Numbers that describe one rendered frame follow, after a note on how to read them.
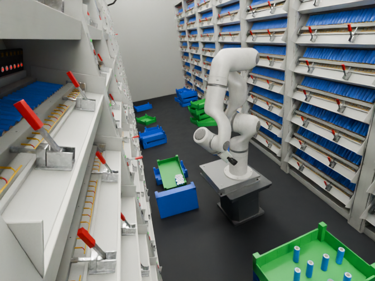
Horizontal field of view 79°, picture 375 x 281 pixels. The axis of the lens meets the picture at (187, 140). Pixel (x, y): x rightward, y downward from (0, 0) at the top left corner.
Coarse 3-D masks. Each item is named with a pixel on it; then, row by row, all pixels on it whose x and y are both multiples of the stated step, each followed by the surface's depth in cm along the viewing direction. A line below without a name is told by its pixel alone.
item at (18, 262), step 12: (0, 216) 13; (0, 228) 13; (0, 240) 13; (12, 240) 14; (0, 252) 12; (12, 252) 13; (24, 252) 14; (0, 264) 12; (12, 264) 13; (24, 264) 14; (0, 276) 12; (12, 276) 13; (24, 276) 14; (36, 276) 15
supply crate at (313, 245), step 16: (320, 224) 82; (304, 240) 83; (320, 240) 84; (336, 240) 79; (256, 256) 74; (272, 256) 79; (288, 256) 81; (304, 256) 80; (320, 256) 79; (352, 256) 74; (256, 272) 76; (272, 272) 77; (288, 272) 76; (304, 272) 75; (320, 272) 74; (336, 272) 74; (352, 272) 73; (368, 272) 68
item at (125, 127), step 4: (124, 124) 146; (128, 124) 146; (124, 128) 147; (128, 128) 147; (124, 132) 145; (128, 132) 146; (124, 136) 139; (128, 136) 140; (124, 144) 128; (128, 144) 129; (124, 148) 123; (128, 148) 124; (124, 152) 119; (128, 152) 120; (128, 156) 116; (132, 172) 93; (132, 176) 94
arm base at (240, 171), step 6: (234, 156) 144; (240, 156) 143; (246, 156) 145; (240, 162) 145; (246, 162) 147; (228, 168) 158; (234, 168) 148; (240, 168) 147; (246, 168) 150; (228, 174) 153; (234, 174) 150; (240, 174) 149; (246, 174) 151; (240, 180) 147
